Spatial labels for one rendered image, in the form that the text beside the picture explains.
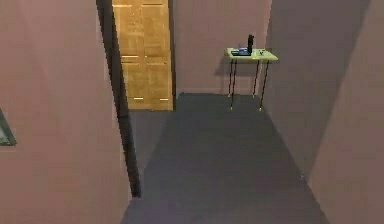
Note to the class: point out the yellow wooden room door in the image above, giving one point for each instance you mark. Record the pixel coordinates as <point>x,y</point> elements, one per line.
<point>145,56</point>

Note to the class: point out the black laptop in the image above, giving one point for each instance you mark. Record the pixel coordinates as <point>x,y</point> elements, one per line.
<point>242,51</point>

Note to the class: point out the yellow table with black legs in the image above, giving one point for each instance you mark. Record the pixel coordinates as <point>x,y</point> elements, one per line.
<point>256,57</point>

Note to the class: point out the black bottle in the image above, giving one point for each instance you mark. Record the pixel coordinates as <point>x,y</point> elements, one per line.
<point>250,42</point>

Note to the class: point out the grey framed wall picture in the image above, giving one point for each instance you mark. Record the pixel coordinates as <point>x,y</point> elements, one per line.
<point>4,131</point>

